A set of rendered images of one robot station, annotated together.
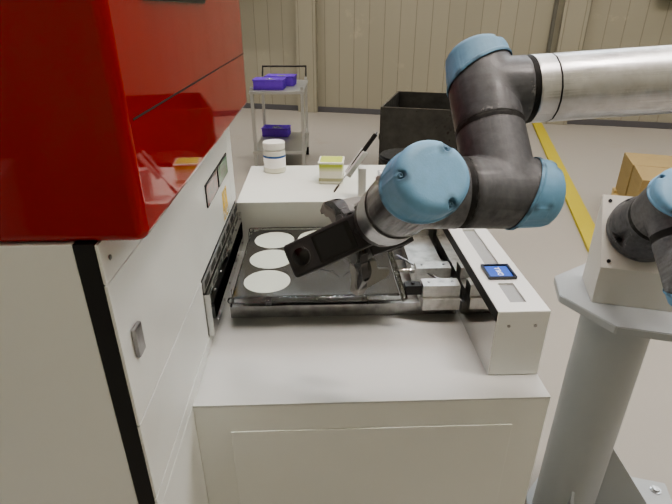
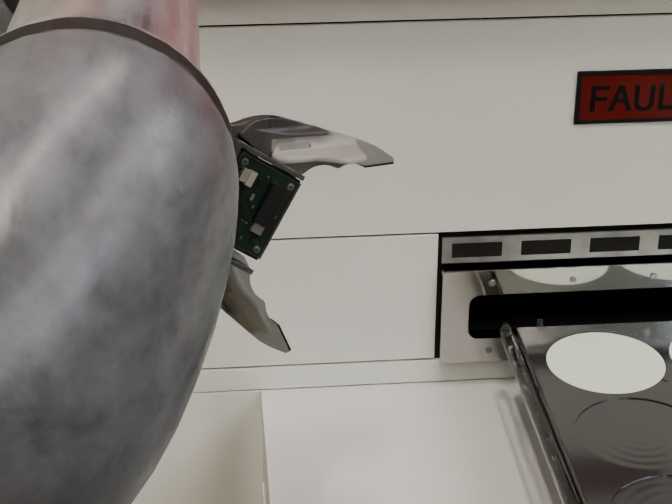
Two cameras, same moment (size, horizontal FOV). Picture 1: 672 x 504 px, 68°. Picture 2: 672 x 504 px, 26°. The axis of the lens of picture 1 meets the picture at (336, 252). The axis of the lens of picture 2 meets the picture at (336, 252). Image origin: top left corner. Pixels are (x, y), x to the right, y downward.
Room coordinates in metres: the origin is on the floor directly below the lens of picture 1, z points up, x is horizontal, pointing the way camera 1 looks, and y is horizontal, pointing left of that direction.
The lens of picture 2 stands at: (0.66, -0.90, 1.55)
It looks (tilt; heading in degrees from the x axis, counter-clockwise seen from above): 27 degrees down; 87
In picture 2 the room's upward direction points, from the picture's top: straight up
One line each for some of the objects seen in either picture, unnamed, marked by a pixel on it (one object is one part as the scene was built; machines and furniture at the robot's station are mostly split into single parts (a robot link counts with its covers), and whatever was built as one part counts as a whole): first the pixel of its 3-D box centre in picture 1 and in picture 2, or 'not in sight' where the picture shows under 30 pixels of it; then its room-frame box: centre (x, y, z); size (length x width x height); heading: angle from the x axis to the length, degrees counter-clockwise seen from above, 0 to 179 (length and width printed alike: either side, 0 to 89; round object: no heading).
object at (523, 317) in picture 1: (474, 272); not in sight; (1.00, -0.32, 0.89); 0.55 x 0.09 x 0.14; 2
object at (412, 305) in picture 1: (344, 307); not in sight; (0.94, -0.02, 0.84); 0.50 x 0.02 x 0.03; 92
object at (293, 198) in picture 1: (347, 203); not in sight; (1.45, -0.04, 0.89); 0.62 x 0.35 x 0.14; 92
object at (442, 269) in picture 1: (432, 269); not in sight; (1.01, -0.22, 0.89); 0.08 x 0.03 x 0.03; 92
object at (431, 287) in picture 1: (439, 287); not in sight; (0.93, -0.22, 0.89); 0.08 x 0.03 x 0.03; 92
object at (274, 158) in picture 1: (274, 156); not in sight; (1.55, 0.20, 1.01); 0.07 x 0.07 x 0.10
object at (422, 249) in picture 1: (424, 265); not in sight; (1.08, -0.22, 0.87); 0.36 x 0.08 x 0.03; 2
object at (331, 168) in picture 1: (331, 169); not in sight; (1.45, 0.01, 1.00); 0.07 x 0.07 x 0.07; 87
